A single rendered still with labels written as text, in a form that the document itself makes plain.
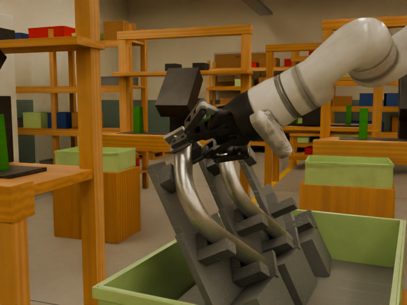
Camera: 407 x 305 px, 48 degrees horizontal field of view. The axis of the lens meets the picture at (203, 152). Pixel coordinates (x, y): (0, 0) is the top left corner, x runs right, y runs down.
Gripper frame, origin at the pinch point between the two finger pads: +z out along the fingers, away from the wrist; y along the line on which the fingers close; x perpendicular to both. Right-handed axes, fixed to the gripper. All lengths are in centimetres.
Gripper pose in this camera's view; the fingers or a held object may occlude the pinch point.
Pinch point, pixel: (186, 150)
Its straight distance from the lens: 75.6
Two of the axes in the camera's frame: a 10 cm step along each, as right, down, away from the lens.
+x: 0.2, 7.1, -7.0
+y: -5.8, -5.6, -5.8
